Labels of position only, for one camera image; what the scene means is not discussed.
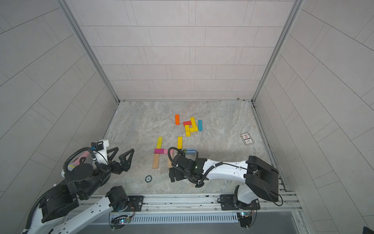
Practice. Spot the small printed card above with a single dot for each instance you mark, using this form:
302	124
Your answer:
247	139

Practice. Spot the pink microphone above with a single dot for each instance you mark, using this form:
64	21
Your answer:
80	160

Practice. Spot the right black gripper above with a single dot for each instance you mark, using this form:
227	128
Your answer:
177	176

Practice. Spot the circuit board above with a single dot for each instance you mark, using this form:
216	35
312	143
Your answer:
245	219
119	222

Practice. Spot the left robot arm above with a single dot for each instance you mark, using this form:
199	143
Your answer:
84	172

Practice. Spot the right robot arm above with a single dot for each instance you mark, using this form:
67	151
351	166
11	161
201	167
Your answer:
259	180

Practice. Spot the yellow block short vertical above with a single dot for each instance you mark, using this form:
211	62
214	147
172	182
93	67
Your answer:
187	130

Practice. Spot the tan wooden block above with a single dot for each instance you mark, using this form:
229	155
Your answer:
169	162
155	161

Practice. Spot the yellow block upper diagonal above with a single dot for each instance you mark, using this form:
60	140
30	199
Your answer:
193	122

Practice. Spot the red block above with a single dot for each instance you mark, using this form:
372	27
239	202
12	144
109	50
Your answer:
189	123

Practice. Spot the left circuit board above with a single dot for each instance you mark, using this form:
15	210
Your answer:
119	222

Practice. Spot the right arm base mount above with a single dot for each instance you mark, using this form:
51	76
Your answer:
230	202

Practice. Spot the teal block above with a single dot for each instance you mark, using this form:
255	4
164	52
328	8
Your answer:
200	125

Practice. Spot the right circuit board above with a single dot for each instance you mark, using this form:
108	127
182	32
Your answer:
245	219

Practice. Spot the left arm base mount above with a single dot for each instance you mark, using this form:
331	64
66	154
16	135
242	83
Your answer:
133	203

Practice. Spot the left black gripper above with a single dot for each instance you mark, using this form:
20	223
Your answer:
125	165

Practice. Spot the orange block top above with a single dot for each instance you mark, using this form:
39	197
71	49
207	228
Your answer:
177	119

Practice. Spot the aluminium rail frame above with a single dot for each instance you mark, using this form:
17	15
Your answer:
207	203

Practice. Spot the magenta block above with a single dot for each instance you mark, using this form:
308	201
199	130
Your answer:
159	151

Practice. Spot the light blue block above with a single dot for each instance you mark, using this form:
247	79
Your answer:
191	151

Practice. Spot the yellow block small horizontal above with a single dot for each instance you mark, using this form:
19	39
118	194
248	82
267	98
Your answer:
194	129

